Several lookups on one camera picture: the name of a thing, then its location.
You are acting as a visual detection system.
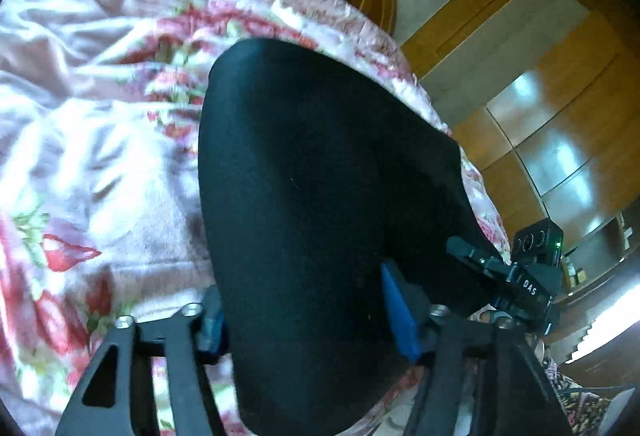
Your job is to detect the black pants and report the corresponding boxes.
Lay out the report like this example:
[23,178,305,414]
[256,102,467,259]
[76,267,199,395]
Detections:
[197,38,496,436]

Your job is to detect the person's patterned clothing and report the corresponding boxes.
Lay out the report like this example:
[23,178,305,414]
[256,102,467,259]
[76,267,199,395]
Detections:
[535,341,616,436]

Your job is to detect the wooden cabinet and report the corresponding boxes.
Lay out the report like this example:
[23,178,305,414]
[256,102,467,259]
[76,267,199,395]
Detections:
[550,211,640,312]

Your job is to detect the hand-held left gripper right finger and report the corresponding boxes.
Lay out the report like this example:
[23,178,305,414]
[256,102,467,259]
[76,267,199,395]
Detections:
[380,261,573,436]

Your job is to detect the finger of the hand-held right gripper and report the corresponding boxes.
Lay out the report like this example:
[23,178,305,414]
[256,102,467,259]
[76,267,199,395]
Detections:
[446,236,511,277]

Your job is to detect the pink floral quilt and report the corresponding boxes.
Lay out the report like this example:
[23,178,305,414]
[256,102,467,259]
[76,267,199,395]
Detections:
[0,0,506,436]

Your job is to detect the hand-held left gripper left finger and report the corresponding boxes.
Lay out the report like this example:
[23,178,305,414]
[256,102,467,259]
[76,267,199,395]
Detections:
[55,286,236,436]

